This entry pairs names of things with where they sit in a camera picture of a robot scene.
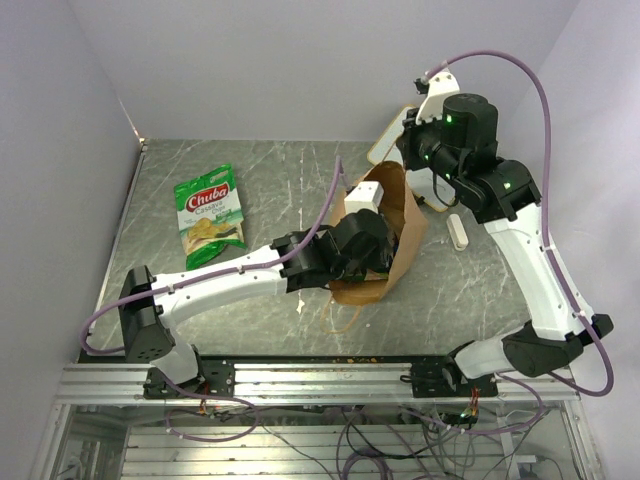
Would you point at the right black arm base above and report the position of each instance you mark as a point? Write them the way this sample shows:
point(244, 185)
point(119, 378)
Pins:
point(438, 376)

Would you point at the white whiteboard eraser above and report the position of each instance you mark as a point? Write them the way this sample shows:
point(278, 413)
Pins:
point(457, 232)

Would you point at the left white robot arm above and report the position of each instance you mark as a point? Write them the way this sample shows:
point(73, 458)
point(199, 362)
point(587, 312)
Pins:
point(161, 302)

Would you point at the brown paper bag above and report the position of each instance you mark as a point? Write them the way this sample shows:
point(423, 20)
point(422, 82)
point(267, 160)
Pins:
point(403, 215)

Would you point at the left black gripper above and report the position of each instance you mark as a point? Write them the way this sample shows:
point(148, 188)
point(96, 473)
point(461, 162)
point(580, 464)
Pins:
point(383, 257)

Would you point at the aluminium frame rail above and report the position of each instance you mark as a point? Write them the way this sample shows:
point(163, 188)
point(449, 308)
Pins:
point(302, 384)

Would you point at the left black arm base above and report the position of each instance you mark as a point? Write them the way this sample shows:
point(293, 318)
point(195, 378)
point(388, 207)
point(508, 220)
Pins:
point(192, 382)

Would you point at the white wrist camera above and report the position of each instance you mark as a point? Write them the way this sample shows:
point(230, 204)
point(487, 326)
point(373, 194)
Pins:
point(366, 195)
point(436, 90)

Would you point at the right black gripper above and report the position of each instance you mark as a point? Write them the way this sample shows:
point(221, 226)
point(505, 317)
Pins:
point(409, 137)

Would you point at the green Chuba chips bag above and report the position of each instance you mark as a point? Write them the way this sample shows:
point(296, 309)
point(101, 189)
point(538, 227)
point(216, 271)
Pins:
point(209, 215)

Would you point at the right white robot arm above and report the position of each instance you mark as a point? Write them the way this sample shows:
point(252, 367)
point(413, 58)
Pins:
point(507, 203)

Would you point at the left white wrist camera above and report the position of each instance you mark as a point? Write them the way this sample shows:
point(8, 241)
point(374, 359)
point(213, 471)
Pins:
point(366, 195)

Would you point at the colourful snack packets in bag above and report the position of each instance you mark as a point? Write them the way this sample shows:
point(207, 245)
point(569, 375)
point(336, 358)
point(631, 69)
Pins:
point(376, 262)

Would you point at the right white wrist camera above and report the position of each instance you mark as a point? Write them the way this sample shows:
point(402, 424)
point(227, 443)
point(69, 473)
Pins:
point(436, 90)

